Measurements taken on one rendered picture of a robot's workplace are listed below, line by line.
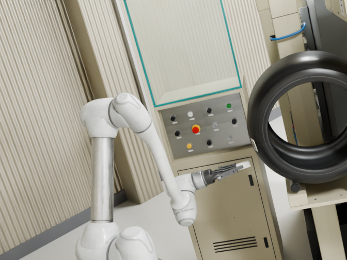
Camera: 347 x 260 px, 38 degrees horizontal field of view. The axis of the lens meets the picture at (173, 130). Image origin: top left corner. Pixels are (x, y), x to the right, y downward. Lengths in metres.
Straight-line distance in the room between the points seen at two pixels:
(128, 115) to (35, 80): 2.64
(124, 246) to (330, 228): 1.31
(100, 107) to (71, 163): 2.71
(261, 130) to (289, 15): 0.63
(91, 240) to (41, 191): 2.62
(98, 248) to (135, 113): 0.60
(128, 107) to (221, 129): 1.09
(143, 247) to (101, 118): 0.58
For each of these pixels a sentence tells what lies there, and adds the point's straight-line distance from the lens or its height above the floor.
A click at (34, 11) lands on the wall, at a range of 4.77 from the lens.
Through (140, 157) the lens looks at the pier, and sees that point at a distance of 4.96.
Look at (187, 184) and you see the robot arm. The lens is 2.50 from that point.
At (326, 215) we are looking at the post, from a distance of 2.94.
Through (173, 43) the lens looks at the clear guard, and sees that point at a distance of 2.99.
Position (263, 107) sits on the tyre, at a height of 1.33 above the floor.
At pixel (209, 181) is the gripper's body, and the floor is 0.99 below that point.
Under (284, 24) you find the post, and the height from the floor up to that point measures 1.61.
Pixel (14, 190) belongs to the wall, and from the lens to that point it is 4.73.
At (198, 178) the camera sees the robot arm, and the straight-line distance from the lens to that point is 2.50.
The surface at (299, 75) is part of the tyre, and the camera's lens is 2.24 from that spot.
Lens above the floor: 1.94
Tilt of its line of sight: 16 degrees down
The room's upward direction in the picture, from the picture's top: 16 degrees counter-clockwise
